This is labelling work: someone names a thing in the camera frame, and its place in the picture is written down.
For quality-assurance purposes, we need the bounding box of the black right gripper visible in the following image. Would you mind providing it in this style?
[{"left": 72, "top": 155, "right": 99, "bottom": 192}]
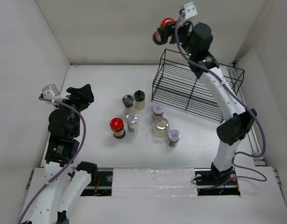
[{"left": 156, "top": 17, "right": 195, "bottom": 58}]

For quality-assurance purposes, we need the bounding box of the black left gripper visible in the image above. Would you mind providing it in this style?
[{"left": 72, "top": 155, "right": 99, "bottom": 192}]
[{"left": 55, "top": 84, "right": 93, "bottom": 136}]

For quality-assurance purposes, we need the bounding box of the red lid sauce jar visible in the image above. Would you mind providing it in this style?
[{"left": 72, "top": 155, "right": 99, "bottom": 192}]
[
  {"left": 110, "top": 118, "right": 126, "bottom": 139},
  {"left": 152, "top": 18, "right": 176, "bottom": 45}
]

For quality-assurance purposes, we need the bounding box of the silver lid white bottle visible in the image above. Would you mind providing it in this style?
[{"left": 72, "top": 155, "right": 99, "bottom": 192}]
[{"left": 126, "top": 113, "right": 139, "bottom": 135}]

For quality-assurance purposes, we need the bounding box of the black knob lid grinder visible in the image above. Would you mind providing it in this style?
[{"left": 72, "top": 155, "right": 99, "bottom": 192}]
[{"left": 134, "top": 90, "right": 145, "bottom": 110}]

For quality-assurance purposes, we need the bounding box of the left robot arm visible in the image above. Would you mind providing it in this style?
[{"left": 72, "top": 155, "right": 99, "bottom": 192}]
[{"left": 18, "top": 84, "right": 98, "bottom": 224}]

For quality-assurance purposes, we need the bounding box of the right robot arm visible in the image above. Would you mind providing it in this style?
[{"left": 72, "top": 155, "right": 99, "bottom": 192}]
[{"left": 153, "top": 18, "right": 257, "bottom": 186}]

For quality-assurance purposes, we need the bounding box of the flat black lid grinder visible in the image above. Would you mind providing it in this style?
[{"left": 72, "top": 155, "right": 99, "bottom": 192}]
[{"left": 122, "top": 94, "right": 135, "bottom": 115}]

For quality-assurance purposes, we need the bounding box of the labelled lid pink jar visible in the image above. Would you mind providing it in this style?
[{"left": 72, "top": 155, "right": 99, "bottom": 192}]
[{"left": 152, "top": 104, "right": 164, "bottom": 120}]

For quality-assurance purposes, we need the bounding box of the open clear glass jar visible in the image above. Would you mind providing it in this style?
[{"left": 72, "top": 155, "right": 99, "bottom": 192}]
[{"left": 152, "top": 118, "right": 170, "bottom": 138}]

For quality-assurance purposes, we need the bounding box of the labelled lid brown jar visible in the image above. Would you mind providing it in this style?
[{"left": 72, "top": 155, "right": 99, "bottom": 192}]
[{"left": 166, "top": 129, "right": 181, "bottom": 147}]

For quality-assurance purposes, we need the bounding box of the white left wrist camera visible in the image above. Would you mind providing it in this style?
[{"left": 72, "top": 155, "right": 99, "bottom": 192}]
[{"left": 41, "top": 84, "right": 60, "bottom": 100}]

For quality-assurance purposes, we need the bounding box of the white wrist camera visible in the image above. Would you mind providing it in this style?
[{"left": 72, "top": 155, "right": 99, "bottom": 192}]
[
  {"left": 179, "top": 2, "right": 198, "bottom": 20},
  {"left": 41, "top": 84, "right": 60, "bottom": 100}
]

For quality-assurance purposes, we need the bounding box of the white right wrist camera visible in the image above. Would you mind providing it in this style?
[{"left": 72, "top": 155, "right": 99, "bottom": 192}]
[{"left": 179, "top": 2, "right": 198, "bottom": 20}]

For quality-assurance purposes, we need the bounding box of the black wire rack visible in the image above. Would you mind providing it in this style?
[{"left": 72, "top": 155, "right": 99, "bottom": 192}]
[{"left": 151, "top": 49, "right": 245, "bottom": 124}]

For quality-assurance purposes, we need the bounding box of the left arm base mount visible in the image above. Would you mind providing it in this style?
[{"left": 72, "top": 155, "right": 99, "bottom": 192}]
[{"left": 81, "top": 169, "right": 113, "bottom": 196}]

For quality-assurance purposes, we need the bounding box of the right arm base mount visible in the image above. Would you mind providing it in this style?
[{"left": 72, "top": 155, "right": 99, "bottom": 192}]
[{"left": 191, "top": 169, "right": 241, "bottom": 196}]

